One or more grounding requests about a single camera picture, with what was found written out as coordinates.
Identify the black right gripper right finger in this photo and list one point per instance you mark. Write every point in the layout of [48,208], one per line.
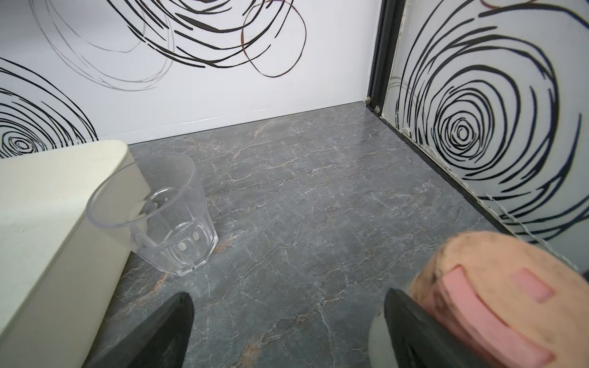
[419,340]

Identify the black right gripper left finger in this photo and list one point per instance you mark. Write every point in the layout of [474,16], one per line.
[159,341]

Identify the cream plastic bin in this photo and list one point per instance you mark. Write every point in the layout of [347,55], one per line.
[58,271]

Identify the pink lid glass jar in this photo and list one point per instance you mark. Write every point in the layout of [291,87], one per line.
[512,304]

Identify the clear plastic cup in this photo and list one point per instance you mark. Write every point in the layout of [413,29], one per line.
[157,207]

